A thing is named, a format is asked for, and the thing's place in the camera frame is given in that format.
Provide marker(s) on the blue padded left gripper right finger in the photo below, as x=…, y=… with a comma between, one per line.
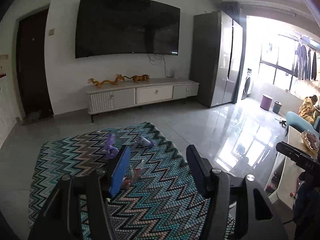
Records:
x=200, y=169

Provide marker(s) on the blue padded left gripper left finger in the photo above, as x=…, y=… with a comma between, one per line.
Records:
x=120, y=165

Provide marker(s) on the purple plastic wrapper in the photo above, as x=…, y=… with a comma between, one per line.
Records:
x=110, y=151

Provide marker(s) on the small purple wrapper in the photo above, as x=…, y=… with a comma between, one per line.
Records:
x=142, y=141

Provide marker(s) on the red crumpled wrapper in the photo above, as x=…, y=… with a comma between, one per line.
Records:
x=134, y=175

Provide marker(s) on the white coffee table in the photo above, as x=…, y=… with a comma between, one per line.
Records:
x=283, y=178

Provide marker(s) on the zigzag patterned rug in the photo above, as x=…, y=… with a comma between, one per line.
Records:
x=157, y=199

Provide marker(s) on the teal sofa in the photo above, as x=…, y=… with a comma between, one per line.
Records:
x=300, y=124

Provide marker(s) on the person in yellow clothes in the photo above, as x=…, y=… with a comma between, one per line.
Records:
x=307, y=109

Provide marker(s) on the teal waste bin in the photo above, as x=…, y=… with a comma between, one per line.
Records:
x=276, y=107

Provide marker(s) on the white tv cabinet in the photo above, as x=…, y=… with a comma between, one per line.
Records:
x=130, y=94

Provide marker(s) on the purple stool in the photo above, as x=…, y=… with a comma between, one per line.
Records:
x=266, y=102

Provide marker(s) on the golden tiger figurine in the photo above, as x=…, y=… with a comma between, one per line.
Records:
x=139, y=78

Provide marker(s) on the golden dragon figurine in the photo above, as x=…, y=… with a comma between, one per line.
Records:
x=99, y=84

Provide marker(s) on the white washing machine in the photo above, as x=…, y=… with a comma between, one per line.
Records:
x=248, y=84

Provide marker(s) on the hanging dark clothes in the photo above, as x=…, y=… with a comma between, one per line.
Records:
x=305, y=64

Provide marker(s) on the dark brown entrance door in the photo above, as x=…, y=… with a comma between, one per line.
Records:
x=31, y=74

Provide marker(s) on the grey double door refrigerator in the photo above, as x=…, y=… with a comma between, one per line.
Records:
x=215, y=57

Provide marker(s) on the black wall television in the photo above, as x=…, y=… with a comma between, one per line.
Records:
x=106, y=27

